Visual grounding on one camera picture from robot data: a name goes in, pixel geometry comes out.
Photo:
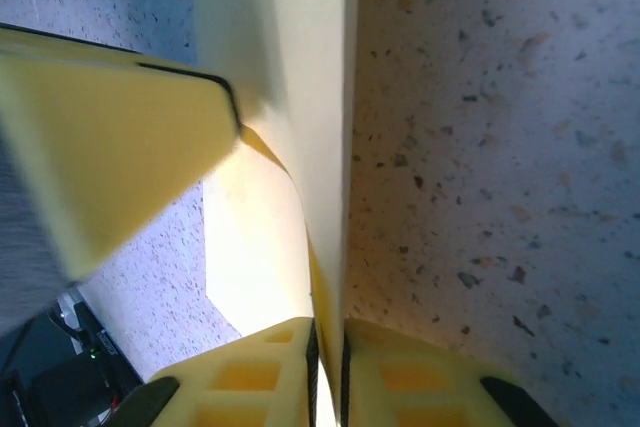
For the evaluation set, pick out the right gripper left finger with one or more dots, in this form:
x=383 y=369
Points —
x=250 y=382

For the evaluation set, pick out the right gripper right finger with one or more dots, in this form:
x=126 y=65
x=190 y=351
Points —
x=415 y=387

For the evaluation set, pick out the yellow paper sheet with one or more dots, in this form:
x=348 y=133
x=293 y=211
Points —
x=310 y=47

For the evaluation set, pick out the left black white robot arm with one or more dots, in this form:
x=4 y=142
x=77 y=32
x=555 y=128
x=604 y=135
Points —
x=45 y=397

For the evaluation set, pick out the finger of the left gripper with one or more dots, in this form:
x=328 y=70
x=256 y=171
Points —
x=100 y=147

